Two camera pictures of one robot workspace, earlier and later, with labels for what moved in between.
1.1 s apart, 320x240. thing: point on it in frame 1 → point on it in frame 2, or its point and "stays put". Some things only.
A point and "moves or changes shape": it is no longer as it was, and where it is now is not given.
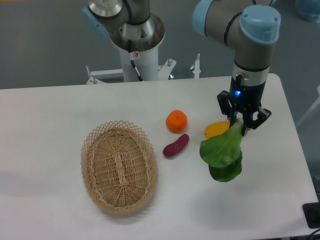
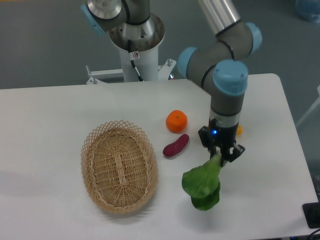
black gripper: (247, 98) → (224, 138)
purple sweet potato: (172, 149) stays put
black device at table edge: (311, 212) stays put
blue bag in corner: (309, 9) stays put
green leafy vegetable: (222, 153) moves or changes shape
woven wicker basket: (119, 167) stays put
